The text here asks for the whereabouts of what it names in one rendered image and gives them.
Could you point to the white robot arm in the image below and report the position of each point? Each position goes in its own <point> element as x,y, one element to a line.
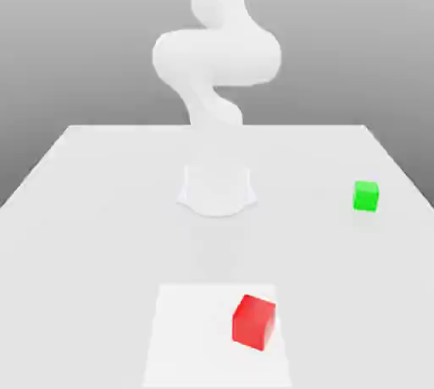
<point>217,56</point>

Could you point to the small green cube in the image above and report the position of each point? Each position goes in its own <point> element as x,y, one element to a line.
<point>365,196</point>

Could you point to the small red cube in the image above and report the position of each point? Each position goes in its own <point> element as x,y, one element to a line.
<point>252,323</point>

